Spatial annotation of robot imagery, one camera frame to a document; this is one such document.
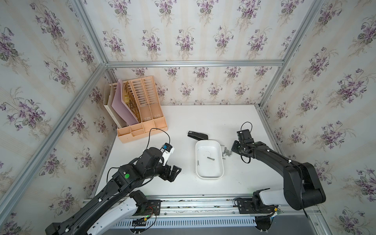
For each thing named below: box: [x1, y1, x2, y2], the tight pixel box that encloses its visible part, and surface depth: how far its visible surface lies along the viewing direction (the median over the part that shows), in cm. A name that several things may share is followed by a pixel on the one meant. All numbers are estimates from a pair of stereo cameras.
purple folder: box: [111, 78, 140, 126], surface depth 90 cm
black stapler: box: [187, 130, 209, 141], surface depth 100 cm
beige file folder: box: [103, 79, 128, 129], surface depth 87 cm
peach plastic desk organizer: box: [117, 75, 168, 144], surface depth 103 cm
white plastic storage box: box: [195, 140, 225, 180], surface depth 92 cm
